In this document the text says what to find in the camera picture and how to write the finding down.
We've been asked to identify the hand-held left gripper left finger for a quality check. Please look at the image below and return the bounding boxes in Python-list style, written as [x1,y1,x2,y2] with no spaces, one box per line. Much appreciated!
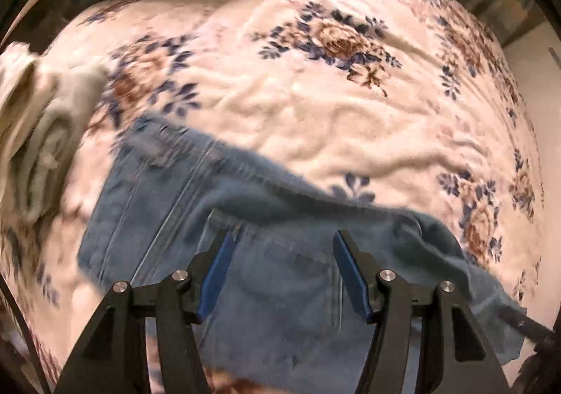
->
[53,228,237,394]

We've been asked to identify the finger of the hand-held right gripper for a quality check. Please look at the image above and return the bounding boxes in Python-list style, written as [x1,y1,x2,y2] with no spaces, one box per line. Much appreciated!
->
[497,308,556,344]

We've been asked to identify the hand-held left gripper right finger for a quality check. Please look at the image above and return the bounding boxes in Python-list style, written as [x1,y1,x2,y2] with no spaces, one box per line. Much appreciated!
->
[332,229,512,394]

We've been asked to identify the blue denim pants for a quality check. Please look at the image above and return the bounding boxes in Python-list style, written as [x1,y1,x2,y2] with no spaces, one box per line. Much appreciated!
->
[77,114,527,382]

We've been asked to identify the white floral fleece blanket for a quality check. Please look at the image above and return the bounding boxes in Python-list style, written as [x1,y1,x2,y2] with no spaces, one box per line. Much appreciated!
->
[0,0,548,394]

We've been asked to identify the cream folded cloth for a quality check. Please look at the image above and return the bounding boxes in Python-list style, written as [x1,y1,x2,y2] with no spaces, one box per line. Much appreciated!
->
[0,41,110,223]

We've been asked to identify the black cable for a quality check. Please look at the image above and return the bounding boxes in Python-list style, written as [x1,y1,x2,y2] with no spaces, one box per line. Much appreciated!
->
[0,278,49,394]

